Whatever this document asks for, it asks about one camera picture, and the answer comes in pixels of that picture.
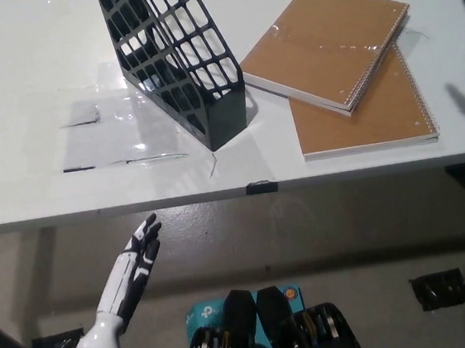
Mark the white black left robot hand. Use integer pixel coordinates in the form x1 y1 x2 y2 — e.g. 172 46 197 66
60 212 176 348

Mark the teal router box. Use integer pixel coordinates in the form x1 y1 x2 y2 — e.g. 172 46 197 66
181 284 309 348

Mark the small black table clip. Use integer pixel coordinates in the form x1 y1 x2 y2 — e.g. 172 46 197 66
244 179 280 196

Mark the transparent plastic sheet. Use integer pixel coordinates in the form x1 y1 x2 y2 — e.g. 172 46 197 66
41 57 190 176

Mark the black plastic lattice book holder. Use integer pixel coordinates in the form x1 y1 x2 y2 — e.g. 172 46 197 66
95 0 252 162

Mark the brown spiral notebook with tape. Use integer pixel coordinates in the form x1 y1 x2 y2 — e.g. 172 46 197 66
233 0 422 131

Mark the plain brown spiral notebook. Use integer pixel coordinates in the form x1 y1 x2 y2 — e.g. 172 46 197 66
284 39 443 163

